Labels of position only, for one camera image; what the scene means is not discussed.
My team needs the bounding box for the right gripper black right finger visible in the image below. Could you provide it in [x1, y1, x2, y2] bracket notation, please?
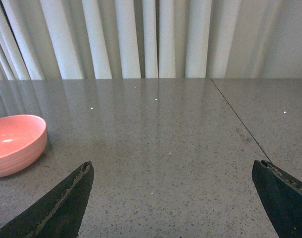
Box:
[252, 160, 302, 238]

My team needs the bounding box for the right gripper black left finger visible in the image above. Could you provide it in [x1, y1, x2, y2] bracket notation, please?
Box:
[0, 162, 94, 238]

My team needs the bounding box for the pink bowl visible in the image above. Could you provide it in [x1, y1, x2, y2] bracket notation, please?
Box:
[0, 115, 47, 178]

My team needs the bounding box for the white pleated curtain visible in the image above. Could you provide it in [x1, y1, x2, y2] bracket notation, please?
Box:
[0, 0, 302, 80]

